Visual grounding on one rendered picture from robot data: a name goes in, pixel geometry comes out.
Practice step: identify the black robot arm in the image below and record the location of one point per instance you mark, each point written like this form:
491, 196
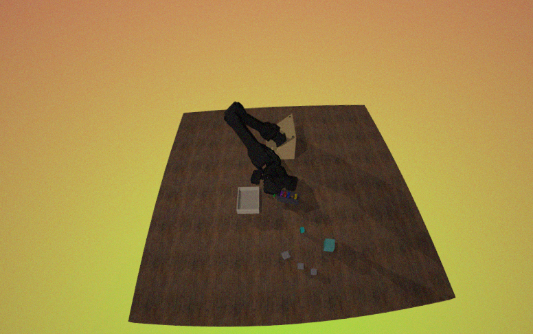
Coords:
259, 154

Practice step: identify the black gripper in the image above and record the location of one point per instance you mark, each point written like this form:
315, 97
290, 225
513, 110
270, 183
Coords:
257, 176

